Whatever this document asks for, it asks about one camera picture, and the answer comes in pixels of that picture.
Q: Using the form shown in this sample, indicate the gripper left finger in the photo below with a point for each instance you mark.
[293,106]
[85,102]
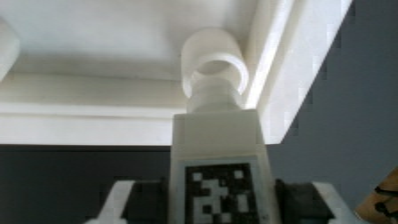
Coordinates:
[135,204]

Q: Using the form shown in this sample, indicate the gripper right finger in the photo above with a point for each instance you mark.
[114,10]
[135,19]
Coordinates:
[311,204]

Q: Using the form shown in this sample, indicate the white table leg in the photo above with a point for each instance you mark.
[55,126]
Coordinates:
[220,185]

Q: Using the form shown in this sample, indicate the white square tabletop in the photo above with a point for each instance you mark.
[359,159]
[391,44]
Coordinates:
[91,64]

